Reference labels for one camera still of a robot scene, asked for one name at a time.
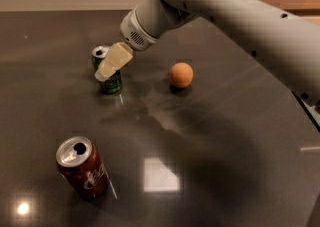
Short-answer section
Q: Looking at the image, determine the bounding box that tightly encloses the red cola can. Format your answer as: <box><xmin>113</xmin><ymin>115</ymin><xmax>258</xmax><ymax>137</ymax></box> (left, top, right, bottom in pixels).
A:
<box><xmin>56</xmin><ymin>136</ymin><xmax>109</xmax><ymax>200</ymax></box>

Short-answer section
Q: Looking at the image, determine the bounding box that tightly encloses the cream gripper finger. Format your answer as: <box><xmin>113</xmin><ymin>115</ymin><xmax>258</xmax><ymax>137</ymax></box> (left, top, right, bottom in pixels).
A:
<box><xmin>95</xmin><ymin>42</ymin><xmax>133</xmax><ymax>82</ymax></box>

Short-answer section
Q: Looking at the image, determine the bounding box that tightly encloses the green soda can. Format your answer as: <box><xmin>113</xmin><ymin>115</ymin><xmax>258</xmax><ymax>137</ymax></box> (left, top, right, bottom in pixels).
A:
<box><xmin>91</xmin><ymin>45</ymin><xmax>122</xmax><ymax>94</ymax></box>

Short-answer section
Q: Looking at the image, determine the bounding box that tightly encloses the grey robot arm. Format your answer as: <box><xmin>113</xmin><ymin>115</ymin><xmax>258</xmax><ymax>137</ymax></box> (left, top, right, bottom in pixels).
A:
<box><xmin>95</xmin><ymin>0</ymin><xmax>320</xmax><ymax>106</ymax></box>

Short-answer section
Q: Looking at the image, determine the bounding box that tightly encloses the orange ball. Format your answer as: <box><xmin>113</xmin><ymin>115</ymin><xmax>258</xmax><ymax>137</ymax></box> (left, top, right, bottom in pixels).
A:
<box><xmin>169</xmin><ymin>62</ymin><xmax>194</xmax><ymax>89</ymax></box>

